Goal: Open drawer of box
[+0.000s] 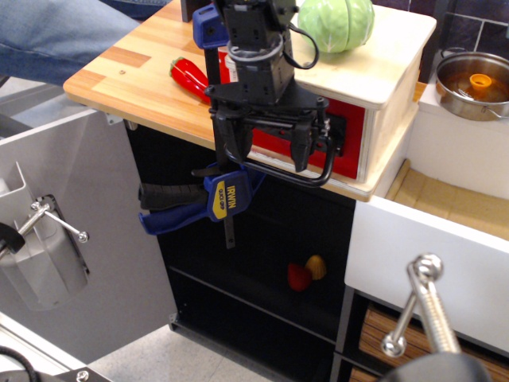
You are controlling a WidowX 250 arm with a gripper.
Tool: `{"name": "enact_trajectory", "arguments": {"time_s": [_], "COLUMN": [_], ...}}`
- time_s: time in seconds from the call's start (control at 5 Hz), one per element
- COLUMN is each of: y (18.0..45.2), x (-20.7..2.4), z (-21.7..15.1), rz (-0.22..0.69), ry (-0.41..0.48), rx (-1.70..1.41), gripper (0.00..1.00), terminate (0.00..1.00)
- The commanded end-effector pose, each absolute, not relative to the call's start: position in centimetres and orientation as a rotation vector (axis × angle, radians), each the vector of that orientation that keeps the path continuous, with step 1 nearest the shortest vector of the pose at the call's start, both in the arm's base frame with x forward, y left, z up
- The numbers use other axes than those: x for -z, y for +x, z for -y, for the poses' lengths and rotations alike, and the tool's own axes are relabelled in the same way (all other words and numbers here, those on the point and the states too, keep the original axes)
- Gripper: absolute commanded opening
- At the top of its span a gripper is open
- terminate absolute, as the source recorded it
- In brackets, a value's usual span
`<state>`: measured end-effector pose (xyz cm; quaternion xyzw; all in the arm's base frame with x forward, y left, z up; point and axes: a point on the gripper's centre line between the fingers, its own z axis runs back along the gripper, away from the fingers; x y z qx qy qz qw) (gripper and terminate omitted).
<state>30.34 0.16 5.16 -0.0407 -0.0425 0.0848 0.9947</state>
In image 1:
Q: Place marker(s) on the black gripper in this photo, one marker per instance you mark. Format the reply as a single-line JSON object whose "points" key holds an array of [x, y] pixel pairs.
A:
{"points": [[266, 96]]}

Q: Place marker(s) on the red front wooden drawer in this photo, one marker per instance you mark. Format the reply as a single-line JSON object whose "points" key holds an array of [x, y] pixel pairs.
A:
{"points": [[346, 162]]}

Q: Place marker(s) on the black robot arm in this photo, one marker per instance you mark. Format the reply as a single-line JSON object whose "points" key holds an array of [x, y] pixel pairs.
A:
{"points": [[260, 26]]}

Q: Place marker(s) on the light plywood box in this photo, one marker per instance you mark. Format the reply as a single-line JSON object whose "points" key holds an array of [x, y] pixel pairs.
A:
{"points": [[379, 77]]}

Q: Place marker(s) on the grey open cabinet door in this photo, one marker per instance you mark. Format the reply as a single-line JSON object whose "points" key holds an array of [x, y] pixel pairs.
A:
{"points": [[87, 164]]}

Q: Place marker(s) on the blue Irwin bar clamp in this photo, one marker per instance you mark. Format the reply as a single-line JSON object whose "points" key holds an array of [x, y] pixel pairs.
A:
{"points": [[227, 189]]}

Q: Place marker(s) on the red lidded clear jar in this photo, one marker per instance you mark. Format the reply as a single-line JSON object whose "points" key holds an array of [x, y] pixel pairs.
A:
{"points": [[224, 67]]}

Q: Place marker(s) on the red toy chili pepper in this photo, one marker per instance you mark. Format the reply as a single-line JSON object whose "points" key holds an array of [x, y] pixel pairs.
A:
{"points": [[189, 77]]}

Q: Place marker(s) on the green toy cabbage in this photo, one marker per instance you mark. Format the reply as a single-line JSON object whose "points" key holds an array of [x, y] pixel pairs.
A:
{"points": [[337, 26]]}

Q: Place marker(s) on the yellow toy fruit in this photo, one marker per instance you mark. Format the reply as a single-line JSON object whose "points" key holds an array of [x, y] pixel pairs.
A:
{"points": [[317, 267]]}

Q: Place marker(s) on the red toy strawberry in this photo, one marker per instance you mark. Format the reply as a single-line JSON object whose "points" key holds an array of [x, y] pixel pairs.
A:
{"points": [[299, 278]]}

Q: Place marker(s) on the black shelf cabinet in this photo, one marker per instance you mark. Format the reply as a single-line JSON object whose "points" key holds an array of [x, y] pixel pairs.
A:
{"points": [[239, 298]]}

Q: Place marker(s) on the white toy sink unit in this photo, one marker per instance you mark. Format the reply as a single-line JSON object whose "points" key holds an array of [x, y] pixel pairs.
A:
{"points": [[387, 236]]}

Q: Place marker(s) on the silver clamp screw right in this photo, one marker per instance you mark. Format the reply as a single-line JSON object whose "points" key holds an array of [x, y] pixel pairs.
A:
{"points": [[446, 362]]}

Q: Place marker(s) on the stainless steel pot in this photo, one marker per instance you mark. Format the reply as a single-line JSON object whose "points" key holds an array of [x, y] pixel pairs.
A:
{"points": [[456, 95]]}

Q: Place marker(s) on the orange toy in pot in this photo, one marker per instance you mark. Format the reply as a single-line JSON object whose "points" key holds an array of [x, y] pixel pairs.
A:
{"points": [[480, 82]]}

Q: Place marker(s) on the blue jeans leg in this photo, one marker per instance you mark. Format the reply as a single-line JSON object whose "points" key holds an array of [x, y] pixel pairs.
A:
{"points": [[49, 41]]}

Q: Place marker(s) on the white plastic door bin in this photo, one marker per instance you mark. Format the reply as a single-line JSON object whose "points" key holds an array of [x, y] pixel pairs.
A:
{"points": [[40, 252]]}

